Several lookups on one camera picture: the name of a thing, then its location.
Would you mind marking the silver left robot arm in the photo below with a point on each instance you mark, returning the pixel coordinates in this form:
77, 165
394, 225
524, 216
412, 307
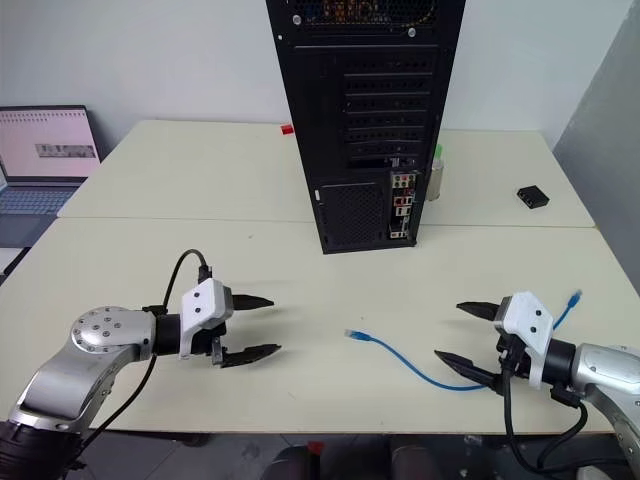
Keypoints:
100, 335

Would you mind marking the green capped small bottle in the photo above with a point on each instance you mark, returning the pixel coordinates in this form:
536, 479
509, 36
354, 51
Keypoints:
435, 177

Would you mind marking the black computer tower case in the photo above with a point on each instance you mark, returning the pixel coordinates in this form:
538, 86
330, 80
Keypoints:
360, 125

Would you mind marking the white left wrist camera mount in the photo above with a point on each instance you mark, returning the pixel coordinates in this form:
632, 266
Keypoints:
205, 305

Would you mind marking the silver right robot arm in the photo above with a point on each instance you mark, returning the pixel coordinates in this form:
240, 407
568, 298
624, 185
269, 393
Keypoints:
600, 367

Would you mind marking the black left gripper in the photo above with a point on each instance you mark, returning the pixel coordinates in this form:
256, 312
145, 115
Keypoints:
202, 343

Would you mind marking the grey open laptop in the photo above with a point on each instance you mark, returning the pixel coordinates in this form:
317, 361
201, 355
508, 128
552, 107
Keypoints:
45, 150

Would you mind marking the dark rounded shape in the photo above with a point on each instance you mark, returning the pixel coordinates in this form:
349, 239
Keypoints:
290, 462

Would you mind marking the small black adapter box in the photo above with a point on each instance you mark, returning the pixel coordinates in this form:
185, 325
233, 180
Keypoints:
533, 196

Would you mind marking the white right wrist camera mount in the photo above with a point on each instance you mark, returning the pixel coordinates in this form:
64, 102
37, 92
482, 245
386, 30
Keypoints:
527, 317

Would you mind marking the small red block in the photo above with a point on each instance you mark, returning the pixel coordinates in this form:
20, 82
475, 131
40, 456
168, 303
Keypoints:
287, 130

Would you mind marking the grey partition panel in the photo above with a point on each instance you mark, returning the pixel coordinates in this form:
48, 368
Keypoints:
605, 150

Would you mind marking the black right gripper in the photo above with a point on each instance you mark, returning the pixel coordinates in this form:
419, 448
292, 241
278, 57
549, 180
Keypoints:
513, 358

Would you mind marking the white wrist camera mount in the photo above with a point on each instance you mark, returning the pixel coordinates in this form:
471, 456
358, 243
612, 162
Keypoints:
527, 317
205, 305

